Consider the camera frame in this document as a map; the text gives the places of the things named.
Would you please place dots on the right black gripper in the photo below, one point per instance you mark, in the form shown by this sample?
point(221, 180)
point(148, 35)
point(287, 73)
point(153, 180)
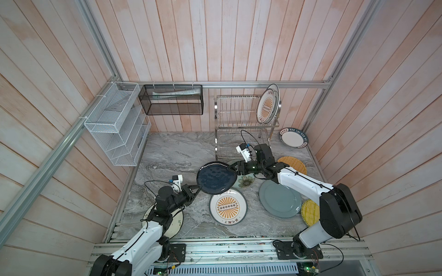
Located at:
point(240, 164)

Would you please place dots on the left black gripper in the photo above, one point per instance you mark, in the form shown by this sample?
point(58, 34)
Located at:
point(187, 190)

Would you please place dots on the dark blue oval plate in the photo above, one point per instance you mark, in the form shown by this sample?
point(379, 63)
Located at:
point(216, 178)

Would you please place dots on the stainless steel dish rack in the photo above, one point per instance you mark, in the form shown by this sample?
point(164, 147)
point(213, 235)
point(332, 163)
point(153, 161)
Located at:
point(236, 122)

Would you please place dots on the sunburst plate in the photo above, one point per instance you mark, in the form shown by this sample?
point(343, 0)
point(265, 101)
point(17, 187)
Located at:
point(228, 208)
point(267, 106)

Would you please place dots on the white plate with black emblem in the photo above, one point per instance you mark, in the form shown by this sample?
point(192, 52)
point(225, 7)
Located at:
point(277, 104)

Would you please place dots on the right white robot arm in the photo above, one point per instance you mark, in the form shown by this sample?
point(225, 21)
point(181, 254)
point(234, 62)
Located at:
point(339, 212)

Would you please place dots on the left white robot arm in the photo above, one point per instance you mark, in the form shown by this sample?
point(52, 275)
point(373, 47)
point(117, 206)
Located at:
point(150, 244)

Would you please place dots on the light green flower plate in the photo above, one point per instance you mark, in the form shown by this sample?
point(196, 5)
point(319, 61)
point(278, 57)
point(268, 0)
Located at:
point(244, 181)

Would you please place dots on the cream floral plate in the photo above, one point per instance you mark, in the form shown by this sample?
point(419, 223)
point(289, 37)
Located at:
point(176, 225)

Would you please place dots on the grey green plain plate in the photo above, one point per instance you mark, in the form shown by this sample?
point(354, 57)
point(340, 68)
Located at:
point(279, 200)

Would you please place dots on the orange woven plate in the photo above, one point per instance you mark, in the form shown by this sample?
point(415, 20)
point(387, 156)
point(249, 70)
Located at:
point(294, 163)

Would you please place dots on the white plate with lettered rim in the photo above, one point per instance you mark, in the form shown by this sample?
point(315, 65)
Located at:
point(294, 138)

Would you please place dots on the yellow woven plate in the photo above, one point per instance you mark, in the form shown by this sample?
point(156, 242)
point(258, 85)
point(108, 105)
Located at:
point(310, 212)

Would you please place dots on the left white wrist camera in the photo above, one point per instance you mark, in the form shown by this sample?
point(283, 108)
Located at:
point(176, 182)

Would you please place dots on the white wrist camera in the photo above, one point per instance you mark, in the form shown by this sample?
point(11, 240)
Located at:
point(176, 182)
point(244, 150)

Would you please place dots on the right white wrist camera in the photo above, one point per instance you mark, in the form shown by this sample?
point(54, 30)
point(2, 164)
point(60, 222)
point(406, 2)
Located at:
point(244, 150)

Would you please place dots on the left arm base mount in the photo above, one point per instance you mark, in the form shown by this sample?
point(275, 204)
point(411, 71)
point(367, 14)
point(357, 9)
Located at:
point(171, 252)

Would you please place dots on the aluminium front rail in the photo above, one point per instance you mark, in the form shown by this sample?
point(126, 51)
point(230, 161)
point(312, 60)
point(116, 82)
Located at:
point(261, 250)

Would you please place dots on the horizontal aluminium wall rail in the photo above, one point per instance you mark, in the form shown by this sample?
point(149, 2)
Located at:
point(286, 84)

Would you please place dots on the black mesh wall basket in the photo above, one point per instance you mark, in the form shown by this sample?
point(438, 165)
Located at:
point(160, 100)

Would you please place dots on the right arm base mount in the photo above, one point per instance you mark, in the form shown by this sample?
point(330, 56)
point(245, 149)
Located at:
point(295, 249)

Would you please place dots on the white mesh wall shelf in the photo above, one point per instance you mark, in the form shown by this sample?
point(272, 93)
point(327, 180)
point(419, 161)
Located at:
point(118, 124)

